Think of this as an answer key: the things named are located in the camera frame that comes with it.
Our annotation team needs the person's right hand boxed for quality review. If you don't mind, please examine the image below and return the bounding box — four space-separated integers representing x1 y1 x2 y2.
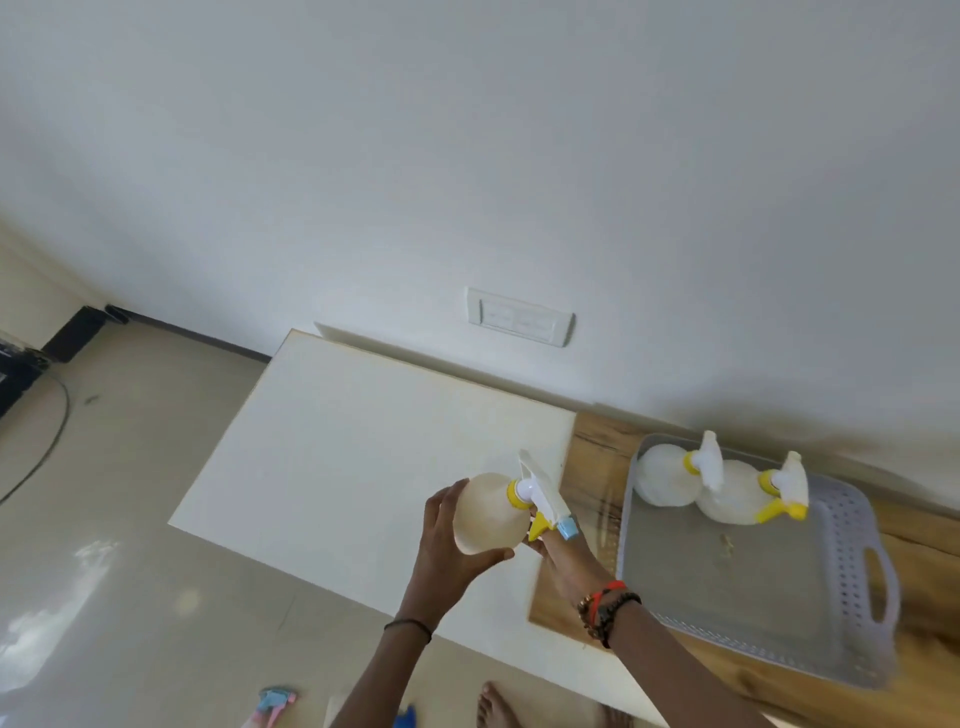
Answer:
524 516 627 606

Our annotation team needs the person's left hand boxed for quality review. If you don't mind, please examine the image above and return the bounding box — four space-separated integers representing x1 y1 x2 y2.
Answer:
408 479 517 630

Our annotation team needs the white yellow spray bottle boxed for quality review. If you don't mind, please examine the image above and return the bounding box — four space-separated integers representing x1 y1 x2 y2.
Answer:
696 450 810 527
453 449 579 557
635 430 726 510

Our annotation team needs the person's right forearm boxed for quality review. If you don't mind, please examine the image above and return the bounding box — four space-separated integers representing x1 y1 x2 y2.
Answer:
604 600 775 728

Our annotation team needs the person's left forearm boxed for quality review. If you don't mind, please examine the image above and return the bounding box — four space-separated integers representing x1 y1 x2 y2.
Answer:
328 624 434 728

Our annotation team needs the red thread wristband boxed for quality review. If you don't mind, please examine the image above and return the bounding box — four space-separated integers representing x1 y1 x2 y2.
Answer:
585 580 628 628

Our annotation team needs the black thread wristband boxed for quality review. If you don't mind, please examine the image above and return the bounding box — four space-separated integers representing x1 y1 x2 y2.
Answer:
383 616 435 645

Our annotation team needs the person's right foot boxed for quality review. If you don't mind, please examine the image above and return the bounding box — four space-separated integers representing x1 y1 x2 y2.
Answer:
477 680 528 728

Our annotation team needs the grey perforated plastic tray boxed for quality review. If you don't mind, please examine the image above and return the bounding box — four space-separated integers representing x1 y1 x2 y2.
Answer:
614 432 902 690

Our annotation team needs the pink blue slipper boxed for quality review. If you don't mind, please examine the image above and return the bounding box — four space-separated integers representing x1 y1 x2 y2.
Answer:
240 685 298 728

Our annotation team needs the black skirting strip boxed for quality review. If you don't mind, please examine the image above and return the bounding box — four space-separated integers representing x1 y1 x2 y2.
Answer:
105 303 272 363

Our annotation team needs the wooden board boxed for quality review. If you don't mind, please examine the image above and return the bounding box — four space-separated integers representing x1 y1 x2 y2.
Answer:
528 410 960 728

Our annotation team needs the black box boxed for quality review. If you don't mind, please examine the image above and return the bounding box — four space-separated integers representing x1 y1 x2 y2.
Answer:
41 305 108 366

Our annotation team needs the black device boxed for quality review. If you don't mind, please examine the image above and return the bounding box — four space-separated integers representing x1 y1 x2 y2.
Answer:
0 330 51 419

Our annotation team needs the brown beaded bracelet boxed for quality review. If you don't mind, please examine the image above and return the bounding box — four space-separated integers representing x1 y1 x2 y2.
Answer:
576 590 643 651

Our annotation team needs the white wall switch plate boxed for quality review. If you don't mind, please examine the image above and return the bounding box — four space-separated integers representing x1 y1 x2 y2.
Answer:
465 286 576 348

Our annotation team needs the black cable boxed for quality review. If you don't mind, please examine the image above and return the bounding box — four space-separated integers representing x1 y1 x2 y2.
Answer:
0 371 72 505

